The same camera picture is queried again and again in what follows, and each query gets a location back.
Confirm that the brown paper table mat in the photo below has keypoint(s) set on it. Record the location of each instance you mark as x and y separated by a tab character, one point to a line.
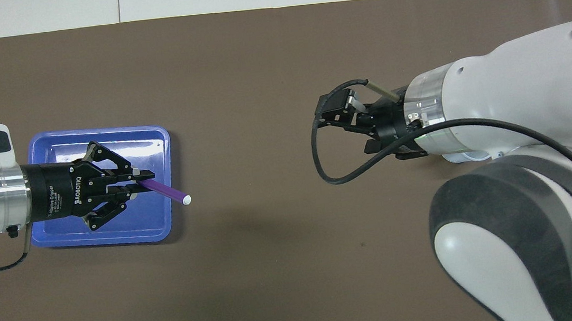
297	265

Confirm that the blue plastic tray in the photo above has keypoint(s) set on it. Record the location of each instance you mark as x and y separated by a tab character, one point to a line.
154	222

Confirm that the translucent mesh pen cup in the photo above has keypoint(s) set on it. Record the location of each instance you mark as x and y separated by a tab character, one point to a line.
456	157

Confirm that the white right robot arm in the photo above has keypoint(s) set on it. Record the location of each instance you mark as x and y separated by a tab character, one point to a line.
524	103

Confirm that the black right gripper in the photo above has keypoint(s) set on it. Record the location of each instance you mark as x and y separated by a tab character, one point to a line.
394	125

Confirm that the purple marker pen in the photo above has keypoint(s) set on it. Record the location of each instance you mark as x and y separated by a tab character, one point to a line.
169	192

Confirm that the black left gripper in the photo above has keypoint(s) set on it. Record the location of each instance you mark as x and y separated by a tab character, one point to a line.
60	189

